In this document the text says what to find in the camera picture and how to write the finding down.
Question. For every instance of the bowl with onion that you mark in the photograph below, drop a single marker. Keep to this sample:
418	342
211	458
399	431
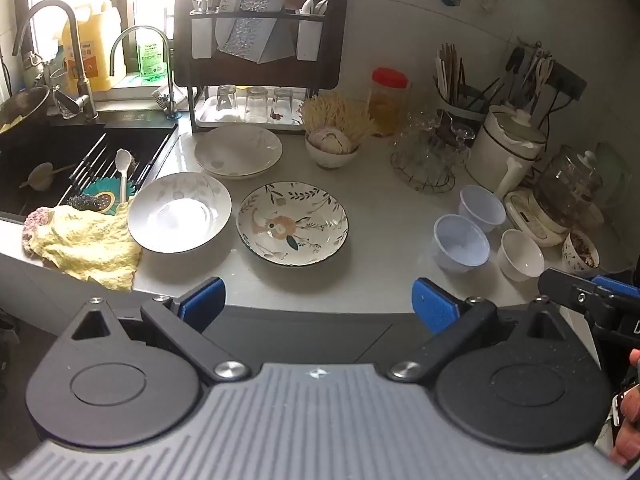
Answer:
329	148

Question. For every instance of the floral pattern plate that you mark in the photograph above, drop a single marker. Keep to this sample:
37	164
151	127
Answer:
292	223

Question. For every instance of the drinking glass right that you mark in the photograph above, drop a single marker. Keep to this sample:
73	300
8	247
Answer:
282	104

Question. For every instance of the light blue plastic bowl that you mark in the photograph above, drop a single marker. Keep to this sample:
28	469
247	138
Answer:
458	244
481	207

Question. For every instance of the wire rack with glass cups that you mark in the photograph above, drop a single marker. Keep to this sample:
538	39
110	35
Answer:
427	152

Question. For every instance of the black dish rack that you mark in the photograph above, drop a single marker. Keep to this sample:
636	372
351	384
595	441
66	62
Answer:
268	43

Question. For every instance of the small curved faucet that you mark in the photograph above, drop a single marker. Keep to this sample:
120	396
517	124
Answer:
167	100

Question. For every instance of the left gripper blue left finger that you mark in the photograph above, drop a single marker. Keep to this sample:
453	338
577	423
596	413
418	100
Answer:
181	322

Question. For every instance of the drinking glass left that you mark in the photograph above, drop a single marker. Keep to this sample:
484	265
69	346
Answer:
226	98

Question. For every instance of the hanging utensil rack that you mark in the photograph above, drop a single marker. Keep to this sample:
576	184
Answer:
529	69

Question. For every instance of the white electric cooker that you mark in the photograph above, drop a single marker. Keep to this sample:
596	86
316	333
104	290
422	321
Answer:
506	146

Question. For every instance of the enoki mushroom bunch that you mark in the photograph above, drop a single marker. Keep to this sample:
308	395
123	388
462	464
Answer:
332	110

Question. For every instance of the green bottle on sill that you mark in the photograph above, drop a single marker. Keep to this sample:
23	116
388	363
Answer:
150	48

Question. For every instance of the large white leaf-pattern bowl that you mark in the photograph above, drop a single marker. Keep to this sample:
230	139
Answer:
179	212

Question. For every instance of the yellow detergent bottle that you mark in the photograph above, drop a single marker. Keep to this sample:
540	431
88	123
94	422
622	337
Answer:
99	24

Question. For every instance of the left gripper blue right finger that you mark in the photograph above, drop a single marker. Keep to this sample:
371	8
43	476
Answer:
457	326

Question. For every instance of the drinking glass middle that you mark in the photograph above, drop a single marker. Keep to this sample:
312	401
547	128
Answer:
256	105

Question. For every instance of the small white ceramic bowl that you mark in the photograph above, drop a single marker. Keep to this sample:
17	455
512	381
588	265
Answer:
519	257

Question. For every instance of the drinking glass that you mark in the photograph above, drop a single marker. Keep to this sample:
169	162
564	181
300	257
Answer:
256	105
282	104
226	98

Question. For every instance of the small patterned bowl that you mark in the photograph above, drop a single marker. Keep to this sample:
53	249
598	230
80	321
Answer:
579	255

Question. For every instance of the red-lid plastic jar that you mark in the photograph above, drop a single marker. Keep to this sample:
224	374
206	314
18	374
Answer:
386	101

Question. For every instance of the yellow dish cloth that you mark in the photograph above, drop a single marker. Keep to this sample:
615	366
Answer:
84	244

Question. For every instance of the white spoon in sink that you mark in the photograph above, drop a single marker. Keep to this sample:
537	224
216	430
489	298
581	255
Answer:
123	160

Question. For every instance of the steel pot in sink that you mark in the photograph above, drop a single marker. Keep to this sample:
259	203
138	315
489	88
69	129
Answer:
25	109

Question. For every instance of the person's right hand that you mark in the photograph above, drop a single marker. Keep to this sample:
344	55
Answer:
626	447

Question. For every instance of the glass kettle on base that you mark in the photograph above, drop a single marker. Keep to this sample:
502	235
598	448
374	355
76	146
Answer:
560	196

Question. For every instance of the chopstick holder with chopsticks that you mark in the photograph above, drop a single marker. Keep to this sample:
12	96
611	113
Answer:
455	95

